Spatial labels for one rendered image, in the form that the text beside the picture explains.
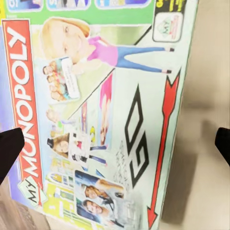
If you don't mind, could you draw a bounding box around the board game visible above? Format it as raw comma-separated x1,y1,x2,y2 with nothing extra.
0,0,199,230

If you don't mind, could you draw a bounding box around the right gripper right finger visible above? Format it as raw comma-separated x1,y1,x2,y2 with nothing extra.
215,127,230,166

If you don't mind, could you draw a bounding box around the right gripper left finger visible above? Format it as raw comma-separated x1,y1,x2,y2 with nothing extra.
0,127,25,185

